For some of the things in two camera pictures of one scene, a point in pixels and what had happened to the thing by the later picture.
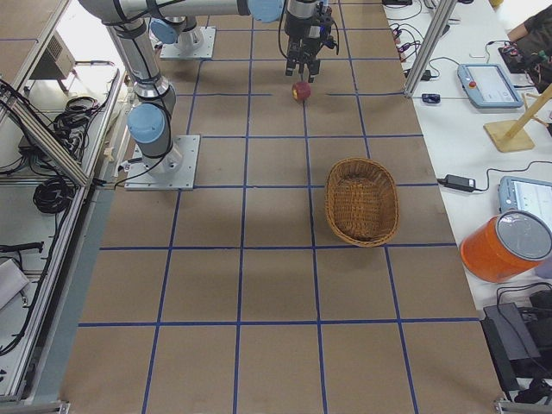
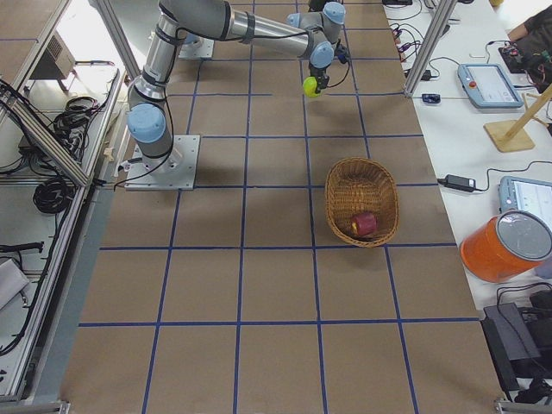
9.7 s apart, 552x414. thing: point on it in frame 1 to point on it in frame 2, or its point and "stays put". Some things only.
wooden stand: [513, 135] stays put
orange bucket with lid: [506, 247] stays put
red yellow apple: [301, 90] to [364, 223]
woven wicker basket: [361, 200] stays put
